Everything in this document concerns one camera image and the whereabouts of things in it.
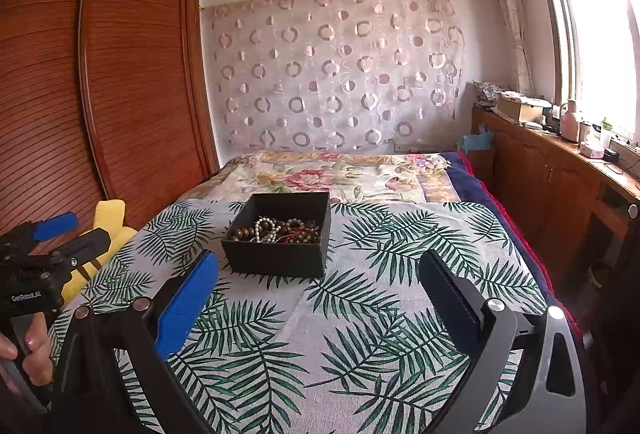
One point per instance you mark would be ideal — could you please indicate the floral quilt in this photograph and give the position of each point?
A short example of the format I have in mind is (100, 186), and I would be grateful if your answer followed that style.
(350, 178)

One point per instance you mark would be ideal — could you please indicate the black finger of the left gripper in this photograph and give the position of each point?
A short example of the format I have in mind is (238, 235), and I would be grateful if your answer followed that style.
(85, 249)

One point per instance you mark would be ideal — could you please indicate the person's left hand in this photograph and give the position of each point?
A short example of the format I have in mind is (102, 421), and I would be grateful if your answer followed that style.
(37, 365)

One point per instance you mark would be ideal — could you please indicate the circle pattern curtain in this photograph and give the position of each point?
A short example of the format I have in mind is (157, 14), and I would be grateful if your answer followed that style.
(335, 75)

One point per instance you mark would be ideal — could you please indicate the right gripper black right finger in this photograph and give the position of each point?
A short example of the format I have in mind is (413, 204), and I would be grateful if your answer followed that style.
(548, 392)

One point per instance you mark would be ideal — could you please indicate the navy blue blanket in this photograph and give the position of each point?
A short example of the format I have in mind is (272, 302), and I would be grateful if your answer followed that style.
(475, 197)

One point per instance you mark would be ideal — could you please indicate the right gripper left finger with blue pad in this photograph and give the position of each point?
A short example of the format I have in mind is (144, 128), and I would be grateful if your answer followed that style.
(90, 395)

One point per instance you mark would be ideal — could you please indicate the cardboard box on cabinet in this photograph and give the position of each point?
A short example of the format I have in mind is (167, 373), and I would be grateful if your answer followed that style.
(521, 109)

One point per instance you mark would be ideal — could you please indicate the wooden wardrobe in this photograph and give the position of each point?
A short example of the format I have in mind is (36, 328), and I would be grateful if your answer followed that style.
(101, 99)

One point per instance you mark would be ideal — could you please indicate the palm leaf print cloth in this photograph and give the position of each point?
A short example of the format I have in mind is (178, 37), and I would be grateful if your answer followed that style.
(360, 349)

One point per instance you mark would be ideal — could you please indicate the wooden side cabinet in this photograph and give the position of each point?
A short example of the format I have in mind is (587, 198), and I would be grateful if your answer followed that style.
(565, 205)

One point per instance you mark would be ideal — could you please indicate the window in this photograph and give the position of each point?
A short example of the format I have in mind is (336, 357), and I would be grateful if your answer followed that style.
(596, 50)

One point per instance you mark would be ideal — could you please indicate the pink thermos jug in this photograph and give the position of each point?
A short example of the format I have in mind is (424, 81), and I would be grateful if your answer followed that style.
(569, 121)

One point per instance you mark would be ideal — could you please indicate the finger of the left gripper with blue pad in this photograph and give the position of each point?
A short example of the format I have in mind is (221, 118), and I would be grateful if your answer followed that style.
(53, 227)

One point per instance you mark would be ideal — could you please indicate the black jewelry box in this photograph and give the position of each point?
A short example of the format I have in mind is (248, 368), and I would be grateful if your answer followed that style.
(283, 235)

